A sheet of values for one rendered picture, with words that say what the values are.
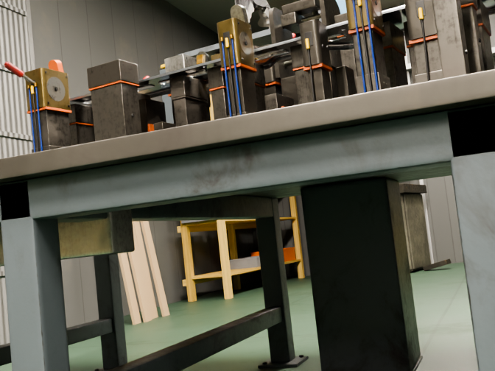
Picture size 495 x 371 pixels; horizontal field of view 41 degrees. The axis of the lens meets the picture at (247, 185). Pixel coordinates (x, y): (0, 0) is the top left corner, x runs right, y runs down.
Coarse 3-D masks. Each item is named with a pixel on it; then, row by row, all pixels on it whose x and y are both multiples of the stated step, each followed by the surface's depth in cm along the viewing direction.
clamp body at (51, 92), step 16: (48, 80) 194; (64, 80) 200; (32, 96) 193; (48, 96) 193; (64, 96) 199; (32, 112) 194; (48, 112) 193; (64, 112) 198; (32, 128) 193; (48, 128) 192; (64, 128) 198; (48, 144) 192; (64, 144) 197
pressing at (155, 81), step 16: (384, 16) 161; (400, 16) 162; (336, 32) 169; (272, 48) 177; (288, 48) 179; (336, 48) 182; (352, 48) 182; (208, 64) 186; (272, 64) 191; (144, 80) 192; (160, 80) 198; (80, 96) 204
